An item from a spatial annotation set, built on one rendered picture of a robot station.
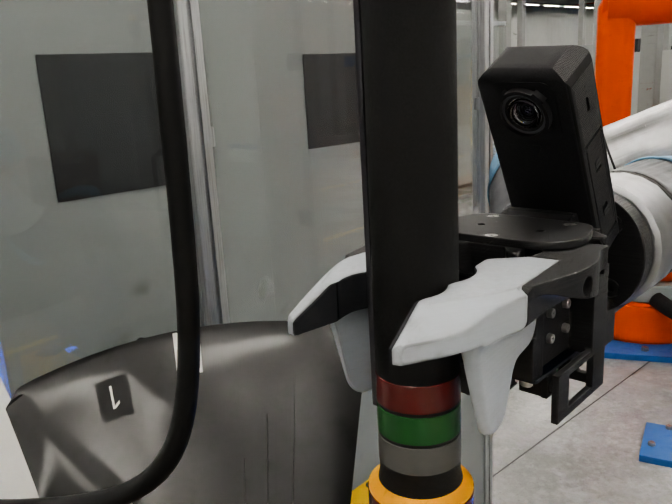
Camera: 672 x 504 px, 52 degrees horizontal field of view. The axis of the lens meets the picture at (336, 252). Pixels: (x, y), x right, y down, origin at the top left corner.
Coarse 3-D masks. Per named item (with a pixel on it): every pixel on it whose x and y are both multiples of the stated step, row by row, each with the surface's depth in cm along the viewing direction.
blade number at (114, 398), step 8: (120, 376) 43; (96, 384) 43; (104, 384) 43; (112, 384) 43; (120, 384) 43; (128, 384) 43; (96, 392) 42; (104, 392) 42; (112, 392) 42; (120, 392) 42; (128, 392) 42; (104, 400) 42; (112, 400) 42; (120, 400) 42; (128, 400) 42; (104, 408) 42; (112, 408) 42; (120, 408) 42; (128, 408) 42; (104, 416) 42; (112, 416) 42; (120, 416) 42
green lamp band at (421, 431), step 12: (456, 408) 26; (384, 420) 27; (396, 420) 26; (408, 420) 26; (420, 420) 26; (432, 420) 26; (444, 420) 26; (456, 420) 27; (384, 432) 27; (396, 432) 26; (408, 432) 26; (420, 432) 26; (432, 432) 26; (444, 432) 26; (456, 432) 27; (408, 444) 26; (420, 444) 26; (432, 444) 26
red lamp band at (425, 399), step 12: (384, 384) 26; (396, 384) 26; (444, 384) 26; (456, 384) 26; (384, 396) 26; (396, 396) 26; (408, 396) 26; (420, 396) 26; (432, 396) 26; (444, 396) 26; (456, 396) 26; (396, 408) 26; (408, 408) 26; (420, 408) 26; (432, 408) 26; (444, 408) 26
